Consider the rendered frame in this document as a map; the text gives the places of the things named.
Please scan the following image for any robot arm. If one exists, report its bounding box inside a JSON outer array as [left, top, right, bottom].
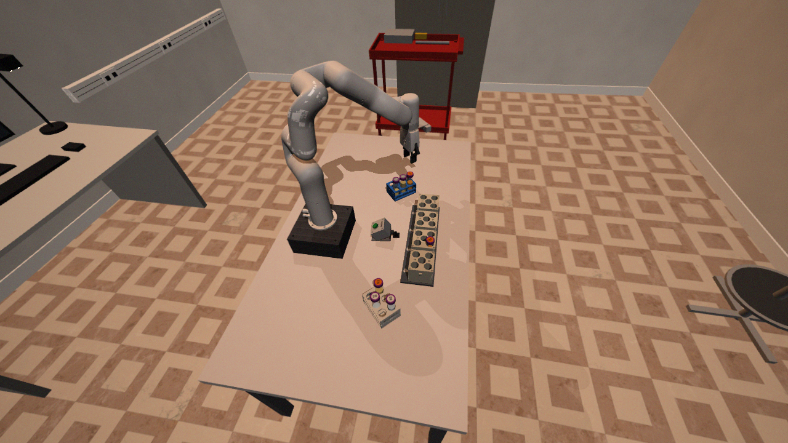
[[281, 61, 432, 230]]

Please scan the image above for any beige bucket adapter with holes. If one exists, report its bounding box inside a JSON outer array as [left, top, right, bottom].
[[417, 194, 440, 212], [408, 249, 435, 284], [414, 210, 438, 231], [411, 229, 436, 252]]

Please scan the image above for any blue tube rack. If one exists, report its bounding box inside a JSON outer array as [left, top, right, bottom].
[[387, 180, 416, 201]]

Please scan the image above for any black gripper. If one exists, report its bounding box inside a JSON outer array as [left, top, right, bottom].
[[400, 127, 420, 164]]

